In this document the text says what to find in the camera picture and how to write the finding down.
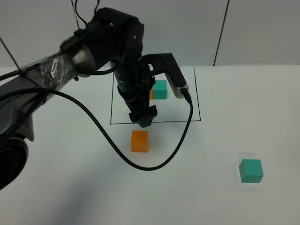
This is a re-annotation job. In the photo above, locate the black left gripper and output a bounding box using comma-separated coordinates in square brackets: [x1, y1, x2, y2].
[114, 56, 158, 128]

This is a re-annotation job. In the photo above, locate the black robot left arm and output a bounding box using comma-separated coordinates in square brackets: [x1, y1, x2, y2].
[0, 8, 157, 188]

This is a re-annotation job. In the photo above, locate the template teal cube block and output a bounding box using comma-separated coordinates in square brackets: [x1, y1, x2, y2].
[152, 80, 167, 99]

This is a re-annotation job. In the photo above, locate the black drawn template square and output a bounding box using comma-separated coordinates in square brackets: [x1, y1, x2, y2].
[111, 67, 201, 124]

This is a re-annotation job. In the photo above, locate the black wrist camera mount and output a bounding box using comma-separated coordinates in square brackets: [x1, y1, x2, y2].
[143, 53, 192, 104]

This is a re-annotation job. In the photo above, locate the black camera cable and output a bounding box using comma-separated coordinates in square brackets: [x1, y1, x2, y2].
[0, 88, 194, 171]

